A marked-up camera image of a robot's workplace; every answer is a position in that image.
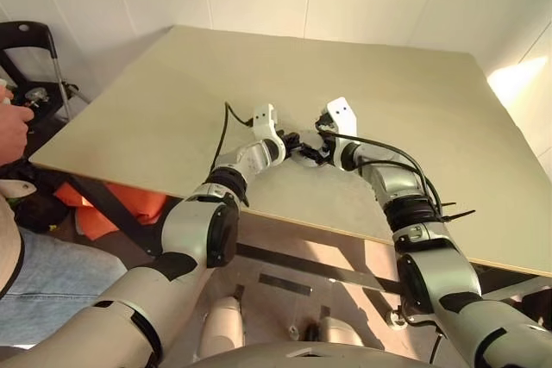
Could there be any black cable tie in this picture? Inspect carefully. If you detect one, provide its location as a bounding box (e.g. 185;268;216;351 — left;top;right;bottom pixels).
438;201;476;223

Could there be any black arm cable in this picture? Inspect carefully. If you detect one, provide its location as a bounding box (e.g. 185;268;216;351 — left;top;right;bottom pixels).
317;126;445;225
211;101;255;171

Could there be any black cart frame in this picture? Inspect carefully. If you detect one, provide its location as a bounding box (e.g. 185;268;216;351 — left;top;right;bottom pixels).
0;20;90;128

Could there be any black metal table frame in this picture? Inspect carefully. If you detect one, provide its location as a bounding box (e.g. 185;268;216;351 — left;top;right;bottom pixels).
64;172;552;300

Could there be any black bag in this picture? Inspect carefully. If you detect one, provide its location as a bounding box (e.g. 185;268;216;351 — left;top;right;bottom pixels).
12;165;70;235

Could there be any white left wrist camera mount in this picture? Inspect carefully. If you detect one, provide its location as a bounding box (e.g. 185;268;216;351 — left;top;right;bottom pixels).
251;103;286;158

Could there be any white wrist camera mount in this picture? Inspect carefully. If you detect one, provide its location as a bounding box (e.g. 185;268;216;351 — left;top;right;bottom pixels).
251;103;286;158
325;96;359;146

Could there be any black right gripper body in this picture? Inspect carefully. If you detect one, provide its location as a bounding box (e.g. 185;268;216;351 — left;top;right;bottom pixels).
313;111;338;165

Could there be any beige robot leg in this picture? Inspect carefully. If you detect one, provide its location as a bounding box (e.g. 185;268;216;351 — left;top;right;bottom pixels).
317;315;385;350
200;294;246;360

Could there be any beige left robot leg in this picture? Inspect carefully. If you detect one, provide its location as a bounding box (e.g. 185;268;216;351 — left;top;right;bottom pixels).
200;294;246;360

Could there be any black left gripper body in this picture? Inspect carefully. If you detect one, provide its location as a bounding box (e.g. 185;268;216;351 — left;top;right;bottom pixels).
278;134;299;158

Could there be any silver robot torso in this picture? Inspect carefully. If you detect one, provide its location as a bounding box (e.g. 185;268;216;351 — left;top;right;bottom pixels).
189;340;458;368

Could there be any bare person hand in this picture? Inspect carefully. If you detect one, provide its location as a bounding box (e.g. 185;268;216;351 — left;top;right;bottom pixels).
0;85;35;167

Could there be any person's blue jeans leg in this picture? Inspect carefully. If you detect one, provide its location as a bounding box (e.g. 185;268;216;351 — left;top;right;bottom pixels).
0;225;130;350

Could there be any black floor tape strip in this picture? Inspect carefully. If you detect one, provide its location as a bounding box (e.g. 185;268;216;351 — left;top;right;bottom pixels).
257;272;314;298

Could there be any black object under table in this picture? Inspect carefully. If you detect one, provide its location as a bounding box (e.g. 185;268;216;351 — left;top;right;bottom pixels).
519;284;552;326

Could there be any orange cloth bag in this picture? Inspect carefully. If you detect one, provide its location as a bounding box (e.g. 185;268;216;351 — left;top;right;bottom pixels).
55;182;167;240

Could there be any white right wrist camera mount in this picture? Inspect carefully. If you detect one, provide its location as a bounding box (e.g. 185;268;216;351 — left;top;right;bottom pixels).
325;96;359;146

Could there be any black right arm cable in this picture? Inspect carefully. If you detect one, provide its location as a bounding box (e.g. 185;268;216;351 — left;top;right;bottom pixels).
317;126;445;225

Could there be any grey caster wheel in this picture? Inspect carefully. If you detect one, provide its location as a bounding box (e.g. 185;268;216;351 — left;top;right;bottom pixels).
386;306;407;331

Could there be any beige right robot leg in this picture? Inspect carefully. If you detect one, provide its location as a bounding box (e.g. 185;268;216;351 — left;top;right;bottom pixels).
317;315;385;350

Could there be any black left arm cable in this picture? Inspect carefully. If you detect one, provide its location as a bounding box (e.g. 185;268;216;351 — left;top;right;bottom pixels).
211;101;255;171

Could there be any small shiny metal object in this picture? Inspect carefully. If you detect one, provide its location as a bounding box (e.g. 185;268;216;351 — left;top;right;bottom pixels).
25;87;49;105

